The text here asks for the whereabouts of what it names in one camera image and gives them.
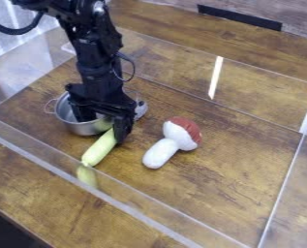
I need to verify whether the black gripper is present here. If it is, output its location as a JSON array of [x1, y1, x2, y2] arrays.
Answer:
[[66, 83, 137, 144]]

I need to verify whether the light green plush spoon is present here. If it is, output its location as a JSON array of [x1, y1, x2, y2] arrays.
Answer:
[[81, 129, 117, 167]]

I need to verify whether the small stainless steel pot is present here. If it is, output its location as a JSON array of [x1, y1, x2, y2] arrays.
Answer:
[[52, 90, 149, 136]]

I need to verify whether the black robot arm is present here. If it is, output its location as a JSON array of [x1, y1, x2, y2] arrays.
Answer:
[[12, 0, 137, 142]]

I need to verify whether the plush red cap mushroom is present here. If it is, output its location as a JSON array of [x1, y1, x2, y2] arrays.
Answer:
[[144, 116, 202, 169]]

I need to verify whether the clear acrylic back barrier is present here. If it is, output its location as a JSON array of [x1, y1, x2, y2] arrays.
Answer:
[[120, 28, 307, 136]]

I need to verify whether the clear acrylic barrier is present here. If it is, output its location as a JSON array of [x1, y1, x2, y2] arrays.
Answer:
[[120, 28, 307, 136], [0, 121, 249, 248]]

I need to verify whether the clear acrylic front barrier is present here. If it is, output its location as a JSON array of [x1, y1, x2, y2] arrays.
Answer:
[[0, 121, 249, 248]]

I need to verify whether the black bar on table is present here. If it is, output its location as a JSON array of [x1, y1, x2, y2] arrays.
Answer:
[[198, 4, 284, 31]]

